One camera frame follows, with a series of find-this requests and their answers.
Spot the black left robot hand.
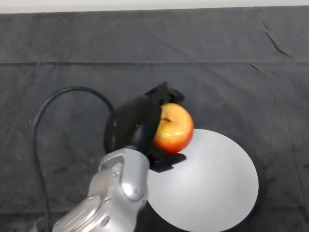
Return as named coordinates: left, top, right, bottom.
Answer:
left=103, top=81, right=188, bottom=174

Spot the red yellow apple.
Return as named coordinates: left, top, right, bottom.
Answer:
left=153, top=102, right=195, bottom=154

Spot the white round plate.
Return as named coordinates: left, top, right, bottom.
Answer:
left=144, top=129, right=259, bottom=232

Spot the black table cloth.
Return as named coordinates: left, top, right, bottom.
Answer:
left=0, top=6, right=309, bottom=232

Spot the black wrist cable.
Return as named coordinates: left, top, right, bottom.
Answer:
left=32, top=86, right=117, bottom=232

